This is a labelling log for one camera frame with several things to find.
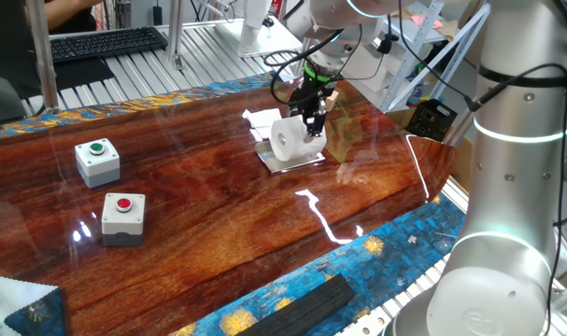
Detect black computer monitor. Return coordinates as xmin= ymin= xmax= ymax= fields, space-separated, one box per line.
xmin=0 ymin=0 xmax=49 ymax=125

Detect white foam packing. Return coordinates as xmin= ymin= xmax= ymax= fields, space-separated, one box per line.
xmin=338 ymin=27 xmax=433 ymax=93

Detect black desk mat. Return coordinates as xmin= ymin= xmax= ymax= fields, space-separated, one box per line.
xmin=53 ymin=58 xmax=117 ymax=92

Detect blue starry tablecloth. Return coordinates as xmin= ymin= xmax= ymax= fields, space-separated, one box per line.
xmin=0 ymin=74 xmax=469 ymax=336

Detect red push button box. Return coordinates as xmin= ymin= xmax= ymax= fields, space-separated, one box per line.
xmin=100 ymin=192 xmax=147 ymax=248

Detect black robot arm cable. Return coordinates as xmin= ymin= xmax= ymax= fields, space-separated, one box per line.
xmin=262 ymin=0 xmax=567 ymax=336

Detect green push button box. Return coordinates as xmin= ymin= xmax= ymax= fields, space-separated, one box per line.
xmin=74 ymin=137 xmax=121 ymax=189

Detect tan wooden board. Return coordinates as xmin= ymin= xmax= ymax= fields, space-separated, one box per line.
xmin=463 ymin=8 xmax=488 ymax=69

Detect white metal shelf rack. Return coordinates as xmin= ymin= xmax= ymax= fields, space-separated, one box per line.
xmin=379 ymin=0 xmax=492 ymax=113

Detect pink paper note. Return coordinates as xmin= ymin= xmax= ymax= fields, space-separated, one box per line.
xmin=409 ymin=12 xmax=446 ymax=29

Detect black foam block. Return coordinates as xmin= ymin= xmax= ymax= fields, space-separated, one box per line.
xmin=235 ymin=273 xmax=357 ymax=336

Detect aluminium frame post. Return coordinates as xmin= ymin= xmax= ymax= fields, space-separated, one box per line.
xmin=164 ymin=0 xmax=187 ymax=70
xmin=443 ymin=105 xmax=475 ymax=147
xmin=24 ymin=0 xmax=61 ymax=115

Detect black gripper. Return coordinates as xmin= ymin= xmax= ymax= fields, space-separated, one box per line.
xmin=288 ymin=77 xmax=340 ymax=144

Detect white stand with base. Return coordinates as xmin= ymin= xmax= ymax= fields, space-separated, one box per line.
xmin=215 ymin=0 xmax=304 ymax=60

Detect person black shirt torso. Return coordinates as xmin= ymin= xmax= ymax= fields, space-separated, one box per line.
xmin=49 ymin=8 xmax=97 ymax=35

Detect white toilet paper roll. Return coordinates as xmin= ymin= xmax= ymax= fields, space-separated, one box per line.
xmin=242 ymin=107 xmax=328 ymax=163

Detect black computer keyboard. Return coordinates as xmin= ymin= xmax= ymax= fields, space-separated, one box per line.
xmin=49 ymin=26 xmax=169 ymax=64

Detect glossy wood grain mat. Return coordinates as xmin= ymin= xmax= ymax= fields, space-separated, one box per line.
xmin=0 ymin=78 xmax=458 ymax=336

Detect person bare forearm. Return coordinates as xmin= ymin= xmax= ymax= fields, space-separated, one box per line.
xmin=44 ymin=0 xmax=106 ymax=32

